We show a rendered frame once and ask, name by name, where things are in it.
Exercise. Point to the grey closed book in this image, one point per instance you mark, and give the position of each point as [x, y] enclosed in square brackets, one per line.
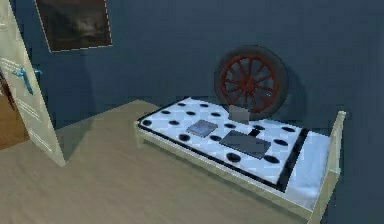
[201, 128]

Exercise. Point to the grey open laptop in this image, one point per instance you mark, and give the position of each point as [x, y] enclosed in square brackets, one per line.
[245, 143]

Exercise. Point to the small black phone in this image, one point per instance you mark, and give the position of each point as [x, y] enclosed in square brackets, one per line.
[254, 132]

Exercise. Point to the red spoked black wheel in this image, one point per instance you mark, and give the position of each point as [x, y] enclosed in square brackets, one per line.
[250, 80]

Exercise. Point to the white bed with black dots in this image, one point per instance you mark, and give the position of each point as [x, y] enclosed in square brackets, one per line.
[246, 160]

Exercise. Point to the dark framed picture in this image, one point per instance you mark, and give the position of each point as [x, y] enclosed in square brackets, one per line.
[73, 23]

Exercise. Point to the white room door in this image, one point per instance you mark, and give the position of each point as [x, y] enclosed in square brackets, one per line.
[26, 100]

